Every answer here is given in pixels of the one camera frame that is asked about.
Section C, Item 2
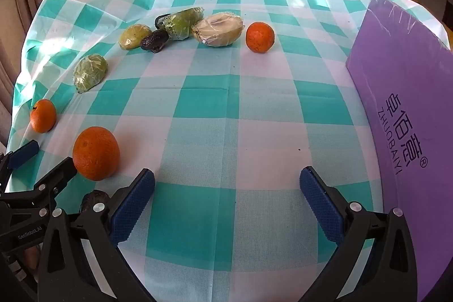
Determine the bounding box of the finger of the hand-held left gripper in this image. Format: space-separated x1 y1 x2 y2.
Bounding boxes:
0 140 39 187
33 157 78 207

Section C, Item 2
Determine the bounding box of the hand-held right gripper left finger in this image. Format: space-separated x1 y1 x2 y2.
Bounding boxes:
37 168 156 302

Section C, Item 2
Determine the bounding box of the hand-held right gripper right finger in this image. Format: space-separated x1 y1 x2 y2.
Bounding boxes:
299 166 418 302

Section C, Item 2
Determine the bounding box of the small orange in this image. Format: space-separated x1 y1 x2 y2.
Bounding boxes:
30 99 57 134

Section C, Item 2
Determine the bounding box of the large orange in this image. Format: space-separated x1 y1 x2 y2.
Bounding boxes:
72 126 121 181

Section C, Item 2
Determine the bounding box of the green fruit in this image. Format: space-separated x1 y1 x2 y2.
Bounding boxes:
73 54 108 94
163 7 206 41

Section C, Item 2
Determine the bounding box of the purple cardboard box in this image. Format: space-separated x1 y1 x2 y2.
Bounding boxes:
345 0 453 302

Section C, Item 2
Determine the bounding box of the yellow-green fruit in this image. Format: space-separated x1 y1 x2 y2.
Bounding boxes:
118 24 153 51

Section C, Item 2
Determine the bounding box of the dark round cake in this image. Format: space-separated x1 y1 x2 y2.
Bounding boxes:
140 30 170 53

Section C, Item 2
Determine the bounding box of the pale halved fruit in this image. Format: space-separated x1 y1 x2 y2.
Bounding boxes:
191 12 245 47

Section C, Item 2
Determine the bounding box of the teal checkered tablecloth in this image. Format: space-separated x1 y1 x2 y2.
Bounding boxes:
6 0 450 288

